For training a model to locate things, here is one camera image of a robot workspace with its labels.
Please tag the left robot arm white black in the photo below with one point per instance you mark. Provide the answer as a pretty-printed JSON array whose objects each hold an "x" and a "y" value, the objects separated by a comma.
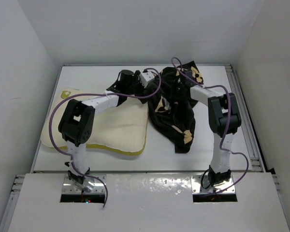
[{"x": 77, "y": 121}]

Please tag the black pillowcase with beige flowers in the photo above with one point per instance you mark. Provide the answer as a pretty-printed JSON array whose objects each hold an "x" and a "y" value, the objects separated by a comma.
[{"x": 171, "y": 111}]

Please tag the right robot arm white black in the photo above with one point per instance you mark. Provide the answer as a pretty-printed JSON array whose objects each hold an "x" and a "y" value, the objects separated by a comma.
[{"x": 224, "y": 120}]

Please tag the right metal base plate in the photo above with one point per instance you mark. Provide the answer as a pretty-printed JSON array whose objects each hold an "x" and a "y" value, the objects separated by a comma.
[{"x": 200, "y": 185}]

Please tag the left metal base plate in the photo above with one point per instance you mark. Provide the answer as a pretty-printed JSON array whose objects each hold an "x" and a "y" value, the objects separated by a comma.
[{"x": 90, "y": 186}]

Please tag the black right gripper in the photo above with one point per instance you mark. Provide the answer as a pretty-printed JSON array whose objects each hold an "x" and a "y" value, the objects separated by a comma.
[{"x": 180, "y": 83}]

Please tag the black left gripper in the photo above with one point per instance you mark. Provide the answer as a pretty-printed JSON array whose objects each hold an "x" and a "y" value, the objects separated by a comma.
[{"x": 137, "y": 79}]

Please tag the metal base plate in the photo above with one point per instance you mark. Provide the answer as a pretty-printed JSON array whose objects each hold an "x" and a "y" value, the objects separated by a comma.
[
  {"x": 90, "y": 186},
  {"x": 200, "y": 185}
]

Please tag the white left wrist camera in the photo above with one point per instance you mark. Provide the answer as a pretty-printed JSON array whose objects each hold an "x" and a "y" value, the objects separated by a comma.
[{"x": 146, "y": 78}]

